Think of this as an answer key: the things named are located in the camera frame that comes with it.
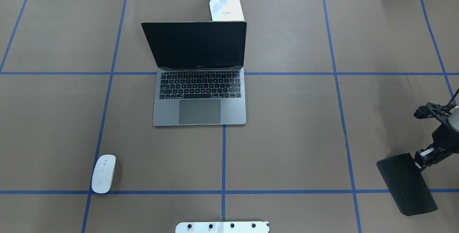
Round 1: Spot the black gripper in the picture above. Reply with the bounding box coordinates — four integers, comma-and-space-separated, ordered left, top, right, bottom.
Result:
413, 103, 458, 171

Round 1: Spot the grey laptop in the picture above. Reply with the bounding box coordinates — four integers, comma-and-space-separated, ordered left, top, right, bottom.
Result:
141, 21, 247, 127

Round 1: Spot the white desk lamp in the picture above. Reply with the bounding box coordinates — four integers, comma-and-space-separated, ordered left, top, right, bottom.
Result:
209, 0, 245, 21

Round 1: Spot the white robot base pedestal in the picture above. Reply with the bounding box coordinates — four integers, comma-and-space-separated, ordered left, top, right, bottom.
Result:
175, 221, 270, 233

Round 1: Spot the white wireless mouse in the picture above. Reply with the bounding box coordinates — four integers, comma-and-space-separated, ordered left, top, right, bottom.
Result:
91, 154, 116, 194

